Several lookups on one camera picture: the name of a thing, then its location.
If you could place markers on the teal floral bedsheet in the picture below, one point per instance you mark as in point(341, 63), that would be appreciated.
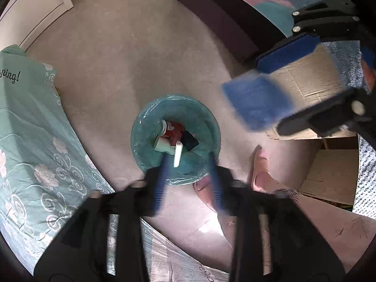
point(32, 141)

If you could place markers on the white cabinet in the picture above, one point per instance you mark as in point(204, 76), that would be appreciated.
point(32, 3)

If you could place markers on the trash bin with teal bag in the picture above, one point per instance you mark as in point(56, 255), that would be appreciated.
point(194, 114)

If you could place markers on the dark blue gum box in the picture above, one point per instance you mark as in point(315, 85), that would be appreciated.
point(190, 141)

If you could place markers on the pink slipper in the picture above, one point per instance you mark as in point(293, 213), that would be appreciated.
point(204, 192)
point(261, 164)

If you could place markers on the white paper cup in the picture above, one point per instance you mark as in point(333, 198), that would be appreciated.
point(162, 146)

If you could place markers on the red drink can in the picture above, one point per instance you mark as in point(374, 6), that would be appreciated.
point(173, 127)

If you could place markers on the flat cardboard sheet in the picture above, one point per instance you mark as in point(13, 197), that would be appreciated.
point(332, 173)

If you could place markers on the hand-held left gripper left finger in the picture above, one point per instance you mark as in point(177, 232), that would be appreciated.
point(157, 188)

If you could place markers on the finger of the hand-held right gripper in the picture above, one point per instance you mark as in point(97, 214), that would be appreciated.
point(326, 116)
point(290, 51)

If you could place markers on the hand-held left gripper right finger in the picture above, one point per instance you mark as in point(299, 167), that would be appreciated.
point(216, 188)

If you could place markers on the dark purple bed base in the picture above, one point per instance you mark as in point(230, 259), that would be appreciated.
point(223, 11)

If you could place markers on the brown cardboard box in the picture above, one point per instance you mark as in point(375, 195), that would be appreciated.
point(317, 76)

